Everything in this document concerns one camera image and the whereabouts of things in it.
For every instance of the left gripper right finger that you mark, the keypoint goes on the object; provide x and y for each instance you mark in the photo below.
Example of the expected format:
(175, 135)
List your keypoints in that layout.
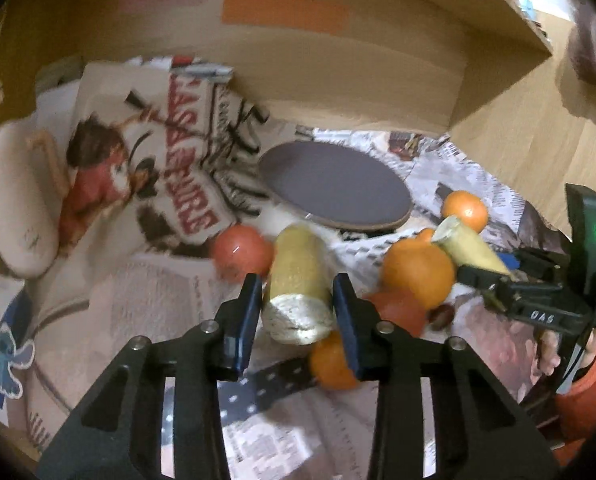
(357, 320)

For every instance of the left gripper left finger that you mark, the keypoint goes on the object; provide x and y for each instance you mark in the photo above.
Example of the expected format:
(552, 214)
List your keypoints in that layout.
(238, 319)

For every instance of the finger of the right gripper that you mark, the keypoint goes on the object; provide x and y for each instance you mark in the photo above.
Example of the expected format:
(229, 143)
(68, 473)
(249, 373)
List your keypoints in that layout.
(532, 259)
(491, 284)

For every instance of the red tomato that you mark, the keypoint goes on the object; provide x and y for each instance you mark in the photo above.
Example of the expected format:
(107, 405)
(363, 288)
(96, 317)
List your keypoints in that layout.
(240, 250)
(400, 308)

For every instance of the small mandarin orange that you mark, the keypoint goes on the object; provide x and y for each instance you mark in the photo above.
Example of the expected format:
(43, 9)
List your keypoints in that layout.
(328, 365)

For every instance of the yellow corn cob piece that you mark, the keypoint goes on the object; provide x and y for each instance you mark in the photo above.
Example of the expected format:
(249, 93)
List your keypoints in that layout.
(298, 308)

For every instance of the large orange with sticker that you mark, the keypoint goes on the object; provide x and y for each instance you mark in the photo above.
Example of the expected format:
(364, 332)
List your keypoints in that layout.
(469, 208)

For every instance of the orange sleeve forearm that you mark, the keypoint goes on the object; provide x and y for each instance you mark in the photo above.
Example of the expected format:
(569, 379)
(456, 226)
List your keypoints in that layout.
(577, 411)

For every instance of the right hand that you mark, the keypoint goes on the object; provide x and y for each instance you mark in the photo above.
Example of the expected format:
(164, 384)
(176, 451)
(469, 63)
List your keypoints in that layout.
(549, 346)

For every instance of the dark red date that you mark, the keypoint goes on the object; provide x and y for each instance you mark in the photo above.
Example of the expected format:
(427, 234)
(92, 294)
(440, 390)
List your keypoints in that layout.
(440, 318)

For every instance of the newspaper sheets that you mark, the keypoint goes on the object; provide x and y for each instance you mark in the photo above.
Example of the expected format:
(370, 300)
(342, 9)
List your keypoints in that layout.
(481, 432)

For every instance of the dark round plate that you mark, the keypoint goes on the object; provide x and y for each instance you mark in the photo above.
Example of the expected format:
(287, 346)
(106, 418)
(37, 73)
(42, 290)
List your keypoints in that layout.
(336, 186)

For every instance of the printed canvas tote bag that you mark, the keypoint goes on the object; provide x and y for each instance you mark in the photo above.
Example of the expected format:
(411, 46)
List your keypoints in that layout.
(169, 159)

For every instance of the blue cartoon sticker card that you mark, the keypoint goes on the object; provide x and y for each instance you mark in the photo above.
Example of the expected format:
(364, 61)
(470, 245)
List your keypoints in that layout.
(17, 350)

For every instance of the stack of books and pens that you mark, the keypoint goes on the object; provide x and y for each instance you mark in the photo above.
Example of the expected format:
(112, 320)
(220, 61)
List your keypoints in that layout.
(184, 65)

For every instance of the orange sticky note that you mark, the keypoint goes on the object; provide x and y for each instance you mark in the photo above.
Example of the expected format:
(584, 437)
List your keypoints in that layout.
(326, 16)

